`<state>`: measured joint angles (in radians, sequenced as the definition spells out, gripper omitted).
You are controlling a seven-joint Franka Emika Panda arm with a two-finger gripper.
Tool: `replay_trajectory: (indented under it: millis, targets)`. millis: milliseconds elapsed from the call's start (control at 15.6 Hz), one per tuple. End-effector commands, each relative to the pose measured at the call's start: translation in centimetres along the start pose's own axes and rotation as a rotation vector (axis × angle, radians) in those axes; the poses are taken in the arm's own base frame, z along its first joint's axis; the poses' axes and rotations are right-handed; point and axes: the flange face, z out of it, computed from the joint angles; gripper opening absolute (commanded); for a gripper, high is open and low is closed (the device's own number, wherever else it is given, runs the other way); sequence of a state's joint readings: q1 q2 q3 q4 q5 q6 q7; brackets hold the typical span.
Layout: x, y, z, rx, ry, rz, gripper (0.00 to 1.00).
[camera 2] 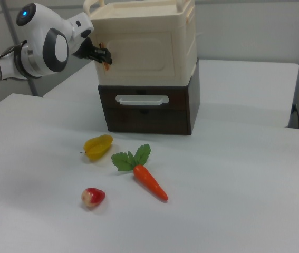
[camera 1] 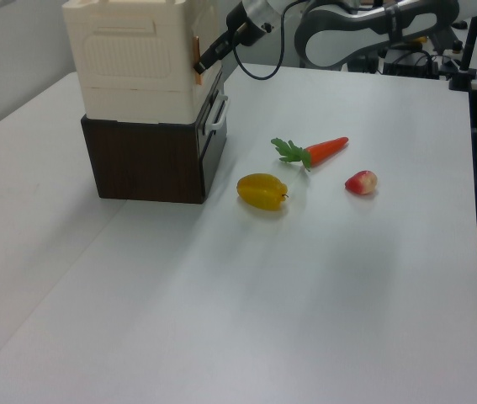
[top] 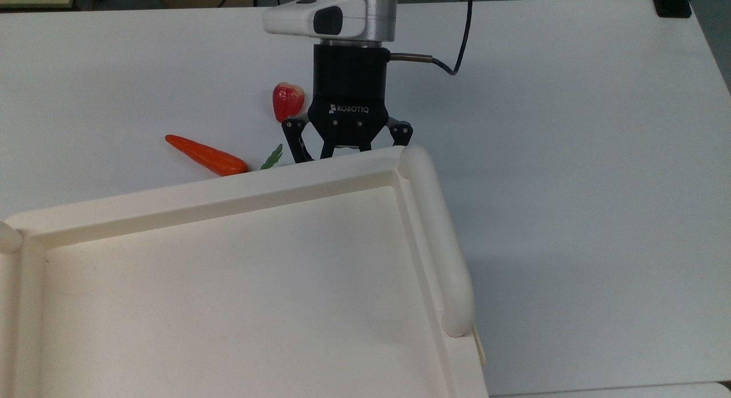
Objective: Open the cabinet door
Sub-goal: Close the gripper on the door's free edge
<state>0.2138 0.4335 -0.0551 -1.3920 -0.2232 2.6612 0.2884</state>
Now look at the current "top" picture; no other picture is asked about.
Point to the black table corner clamp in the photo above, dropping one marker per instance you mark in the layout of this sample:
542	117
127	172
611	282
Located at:
673	4

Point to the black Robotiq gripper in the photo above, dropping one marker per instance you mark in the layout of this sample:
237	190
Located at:
349	95

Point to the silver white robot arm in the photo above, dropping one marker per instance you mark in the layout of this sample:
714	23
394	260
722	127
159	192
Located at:
342	12

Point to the orange toy carrot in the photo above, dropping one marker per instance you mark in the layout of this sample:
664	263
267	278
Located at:
208	156

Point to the red white toy fruit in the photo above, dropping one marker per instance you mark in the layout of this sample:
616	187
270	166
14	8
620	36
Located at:
288	101

